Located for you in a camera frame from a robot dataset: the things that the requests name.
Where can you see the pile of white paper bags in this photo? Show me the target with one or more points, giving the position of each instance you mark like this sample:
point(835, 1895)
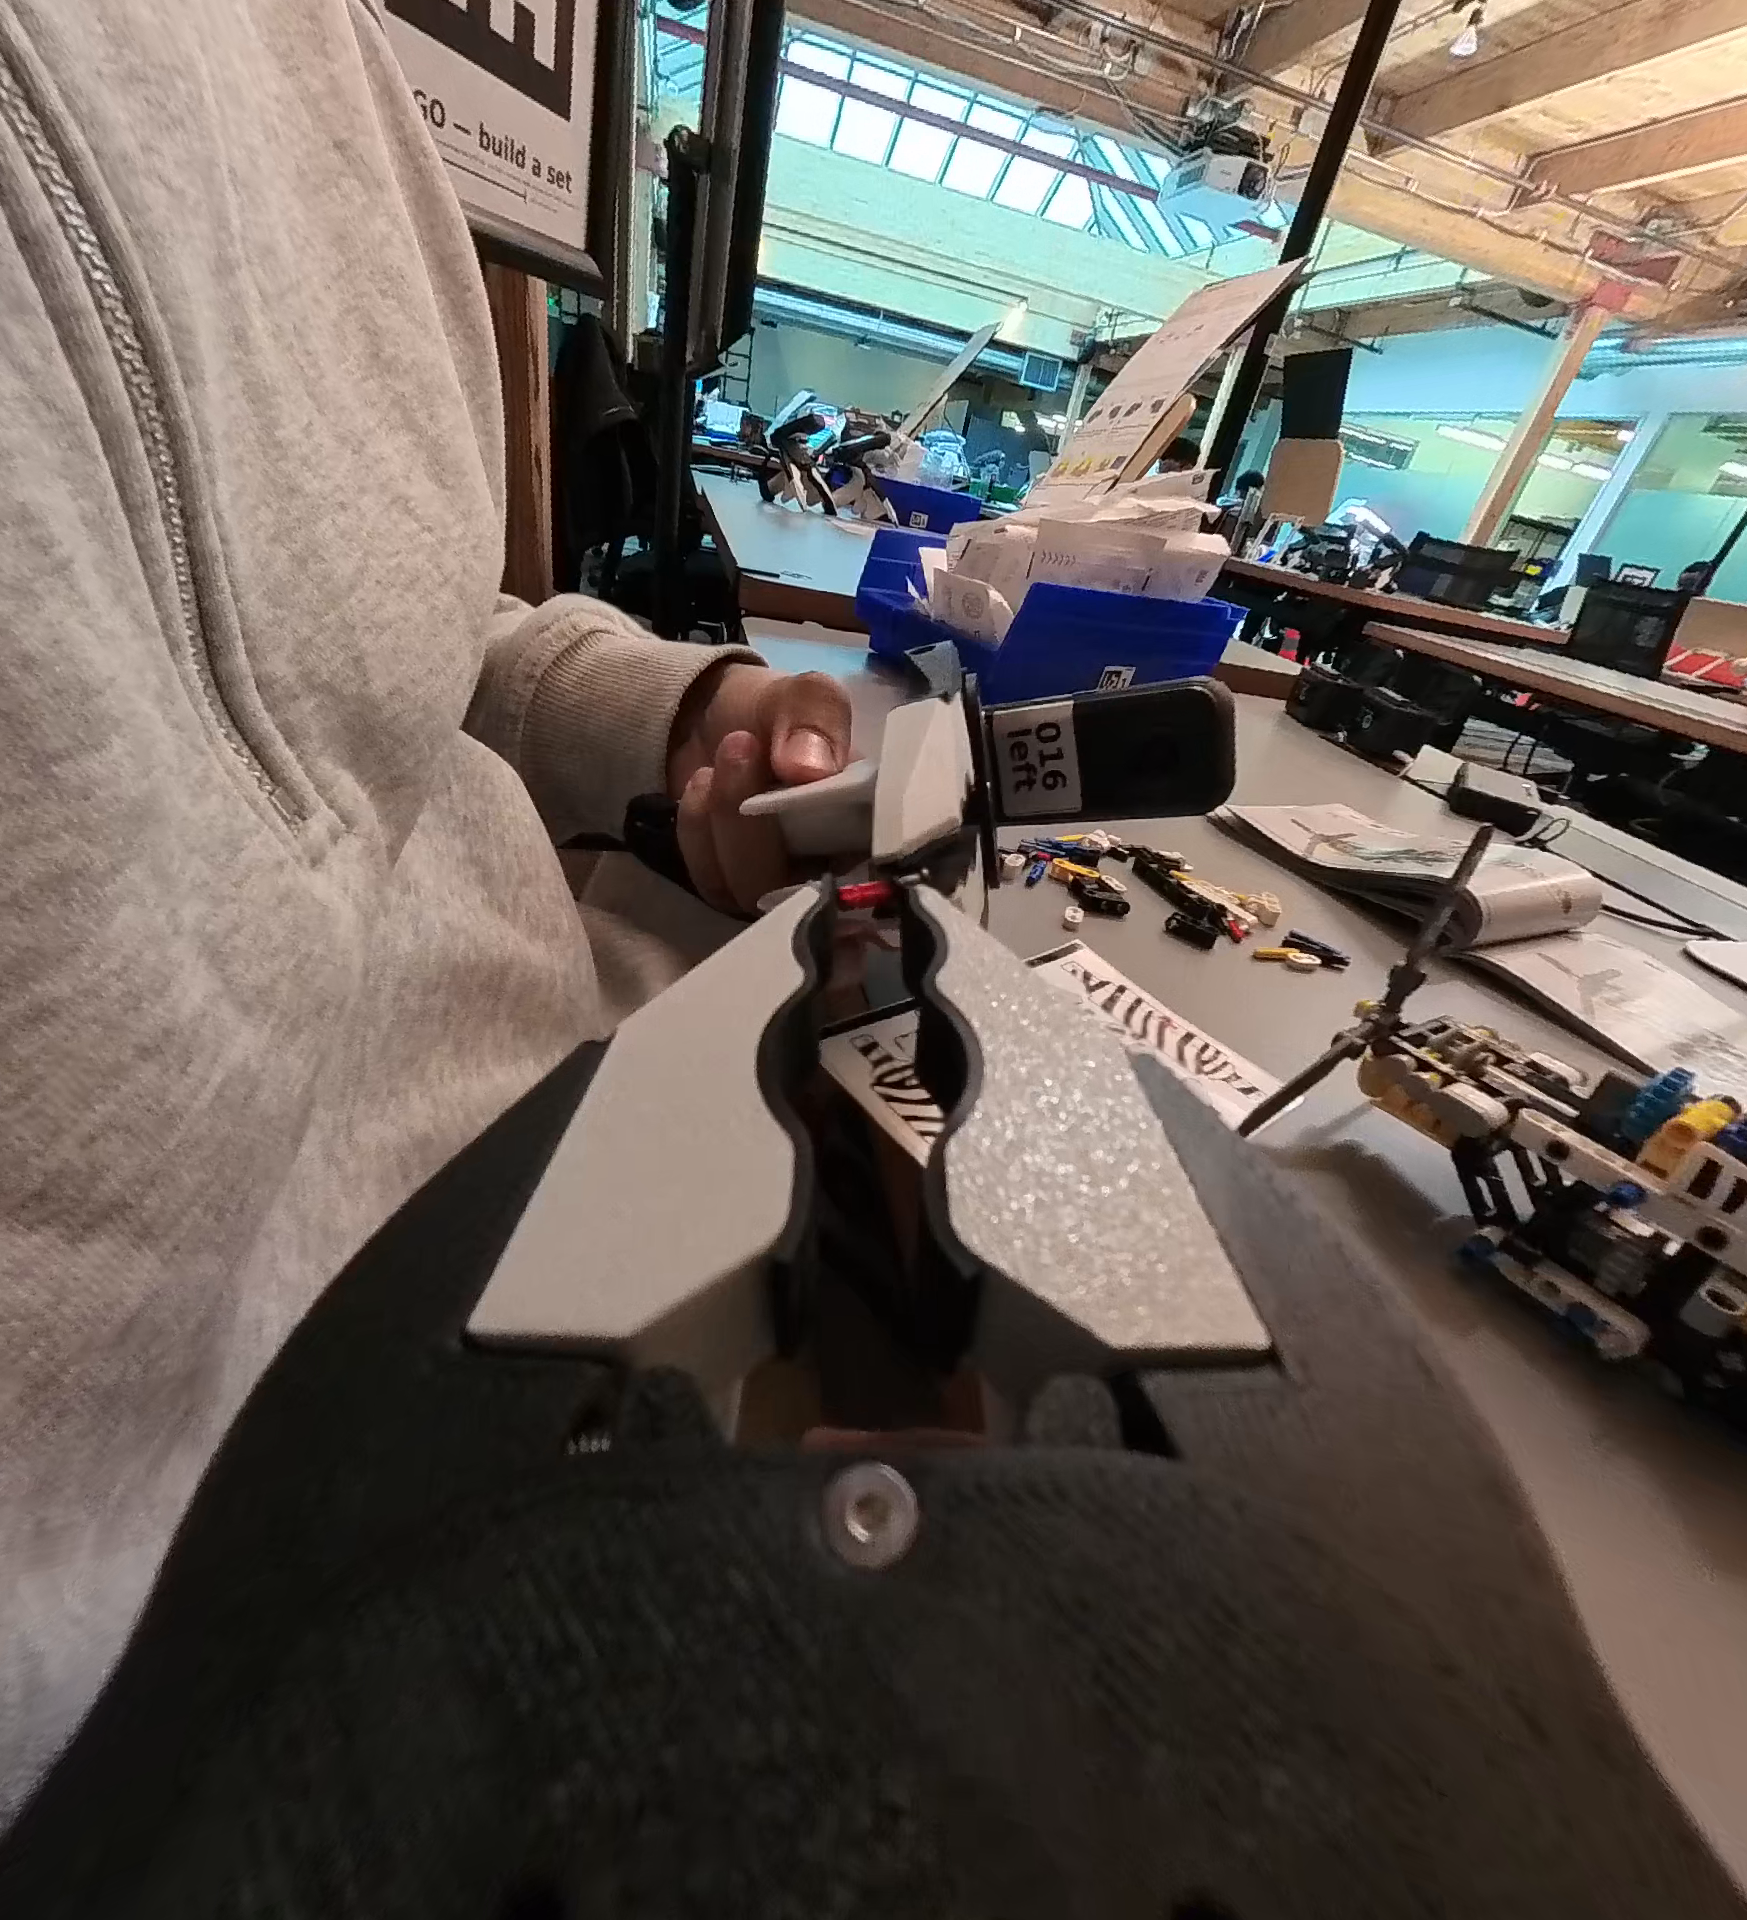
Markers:
point(1083, 562)

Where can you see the person's left hand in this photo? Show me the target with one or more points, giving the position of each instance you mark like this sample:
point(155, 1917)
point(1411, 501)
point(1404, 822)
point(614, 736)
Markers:
point(731, 751)

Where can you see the long wooden desk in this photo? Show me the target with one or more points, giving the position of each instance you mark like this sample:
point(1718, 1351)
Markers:
point(1563, 674)

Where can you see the zebra sticker sheet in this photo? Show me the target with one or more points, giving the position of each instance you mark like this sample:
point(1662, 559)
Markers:
point(1158, 1051)

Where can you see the blue plastic bin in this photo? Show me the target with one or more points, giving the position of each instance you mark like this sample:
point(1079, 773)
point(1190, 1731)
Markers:
point(919, 504)
point(1097, 645)

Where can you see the black power adapter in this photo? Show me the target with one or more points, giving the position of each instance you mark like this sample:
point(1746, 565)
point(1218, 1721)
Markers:
point(1497, 795)

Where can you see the black device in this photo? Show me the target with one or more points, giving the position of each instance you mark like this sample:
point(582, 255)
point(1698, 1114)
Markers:
point(1370, 705)

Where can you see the wooden post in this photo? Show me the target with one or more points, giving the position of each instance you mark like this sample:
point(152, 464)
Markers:
point(523, 449)

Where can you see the black pole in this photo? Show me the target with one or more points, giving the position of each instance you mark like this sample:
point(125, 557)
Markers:
point(1317, 196)

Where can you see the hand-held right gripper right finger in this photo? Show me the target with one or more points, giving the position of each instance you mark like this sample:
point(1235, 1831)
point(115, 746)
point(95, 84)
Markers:
point(1097, 1199)

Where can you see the black metal stand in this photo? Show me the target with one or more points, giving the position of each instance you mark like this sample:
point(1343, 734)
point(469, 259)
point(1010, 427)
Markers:
point(694, 301)

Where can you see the upright printed instruction board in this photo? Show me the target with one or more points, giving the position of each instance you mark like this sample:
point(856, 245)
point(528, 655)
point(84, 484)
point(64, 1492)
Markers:
point(1188, 361)

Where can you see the white printed sign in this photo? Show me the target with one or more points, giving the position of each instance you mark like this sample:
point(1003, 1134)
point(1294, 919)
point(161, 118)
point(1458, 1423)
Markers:
point(515, 165)

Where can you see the white ceiling projector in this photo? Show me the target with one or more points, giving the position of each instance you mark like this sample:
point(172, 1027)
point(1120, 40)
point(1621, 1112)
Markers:
point(1216, 183)

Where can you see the white instruction booklet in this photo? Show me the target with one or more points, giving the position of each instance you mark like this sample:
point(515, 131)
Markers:
point(1639, 1004)

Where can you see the lego helicopter model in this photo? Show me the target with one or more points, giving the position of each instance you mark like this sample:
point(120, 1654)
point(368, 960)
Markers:
point(1563, 1156)

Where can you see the dark monitor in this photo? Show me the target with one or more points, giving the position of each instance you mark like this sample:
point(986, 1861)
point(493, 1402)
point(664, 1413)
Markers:
point(1458, 570)
point(1623, 631)

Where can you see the red black lego piece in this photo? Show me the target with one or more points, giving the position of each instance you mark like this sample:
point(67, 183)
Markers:
point(858, 895)

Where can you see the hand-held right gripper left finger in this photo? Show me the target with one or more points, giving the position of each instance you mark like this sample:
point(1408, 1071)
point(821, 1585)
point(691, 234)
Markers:
point(648, 1199)

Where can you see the person's left forearm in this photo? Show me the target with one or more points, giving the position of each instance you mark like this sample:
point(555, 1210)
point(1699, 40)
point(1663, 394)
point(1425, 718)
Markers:
point(589, 705)

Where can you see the scattered small lego pieces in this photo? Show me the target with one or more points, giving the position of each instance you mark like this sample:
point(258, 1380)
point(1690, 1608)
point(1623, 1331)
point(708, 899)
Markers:
point(1180, 886)

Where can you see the stack of instruction booklets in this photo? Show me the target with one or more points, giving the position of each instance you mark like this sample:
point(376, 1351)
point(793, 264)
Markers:
point(1413, 869)

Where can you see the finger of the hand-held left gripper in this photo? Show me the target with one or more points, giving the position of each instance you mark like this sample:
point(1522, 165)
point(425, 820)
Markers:
point(927, 779)

